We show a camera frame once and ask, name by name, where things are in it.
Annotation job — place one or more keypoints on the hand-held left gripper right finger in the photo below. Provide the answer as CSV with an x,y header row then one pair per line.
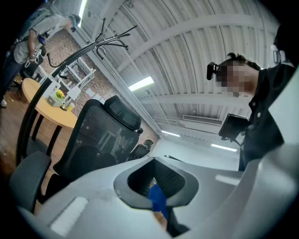
x,y
210,205

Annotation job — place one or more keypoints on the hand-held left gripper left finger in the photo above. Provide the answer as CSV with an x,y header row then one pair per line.
x,y
93,210

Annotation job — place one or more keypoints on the black mesh office chair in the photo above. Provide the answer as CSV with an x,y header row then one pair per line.
x,y
98,130

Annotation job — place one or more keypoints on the long ceiling light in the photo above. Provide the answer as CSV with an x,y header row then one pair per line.
x,y
224,147
141,83
170,133
82,12

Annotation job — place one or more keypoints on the black square device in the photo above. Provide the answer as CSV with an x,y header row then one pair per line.
x,y
233,127

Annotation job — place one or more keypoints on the white ceiling air vent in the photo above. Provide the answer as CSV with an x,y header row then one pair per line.
x,y
202,119

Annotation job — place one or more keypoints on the person's dark shirt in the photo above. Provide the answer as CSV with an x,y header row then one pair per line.
x,y
266,121

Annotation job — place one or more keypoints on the round wooden table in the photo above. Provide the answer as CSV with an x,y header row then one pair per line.
x,y
46,112

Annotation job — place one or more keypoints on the black metal coat rack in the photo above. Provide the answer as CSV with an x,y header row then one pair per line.
x,y
25,121

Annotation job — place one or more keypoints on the pale green box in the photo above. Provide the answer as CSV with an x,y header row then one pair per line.
x,y
54,101

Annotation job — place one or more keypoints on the white paper sheet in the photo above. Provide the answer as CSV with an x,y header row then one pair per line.
x,y
74,93

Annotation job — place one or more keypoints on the yellow flower plant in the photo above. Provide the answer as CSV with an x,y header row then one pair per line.
x,y
59,94

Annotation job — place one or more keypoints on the person's head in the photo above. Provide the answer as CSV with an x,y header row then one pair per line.
x,y
238,77

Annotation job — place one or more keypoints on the black head camera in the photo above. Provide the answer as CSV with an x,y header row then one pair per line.
x,y
212,71

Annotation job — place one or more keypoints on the white metal shelf frame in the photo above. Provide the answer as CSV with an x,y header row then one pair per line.
x,y
80,74

